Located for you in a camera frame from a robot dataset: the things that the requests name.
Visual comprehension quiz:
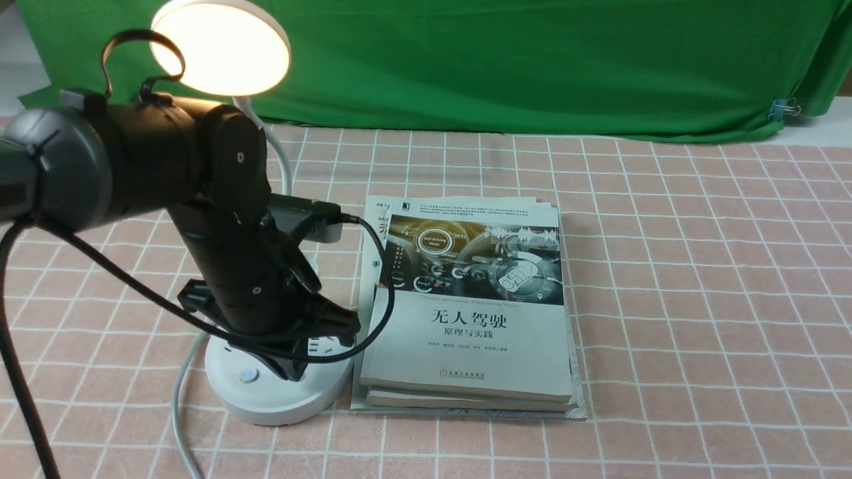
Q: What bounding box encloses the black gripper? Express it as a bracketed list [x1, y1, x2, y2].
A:
[178, 263, 360, 382]

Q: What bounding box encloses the white desk lamp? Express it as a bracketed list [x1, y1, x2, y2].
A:
[151, 1, 353, 426]

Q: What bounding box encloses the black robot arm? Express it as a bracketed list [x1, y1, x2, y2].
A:
[2, 90, 360, 381]

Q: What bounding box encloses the top self-driving textbook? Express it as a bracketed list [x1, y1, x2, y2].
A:
[359, 200, 574, 404]

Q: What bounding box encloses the green backdrop cloth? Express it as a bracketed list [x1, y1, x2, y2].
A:
[15, 0, 852, 144]

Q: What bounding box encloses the pink checkered tablecloth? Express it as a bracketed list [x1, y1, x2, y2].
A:
[5, 125, 851, 478]

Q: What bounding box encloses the blue binder clip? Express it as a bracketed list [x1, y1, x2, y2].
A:
[767, 98, 801, 122]

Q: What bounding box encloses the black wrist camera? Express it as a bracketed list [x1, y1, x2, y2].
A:
[269, 194, 343, 243]

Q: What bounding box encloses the grey lamp power cable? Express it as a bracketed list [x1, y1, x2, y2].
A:
[171, 331, 211, 479]

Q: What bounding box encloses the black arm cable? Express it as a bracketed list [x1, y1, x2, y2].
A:
[0, 29, 395, 479]

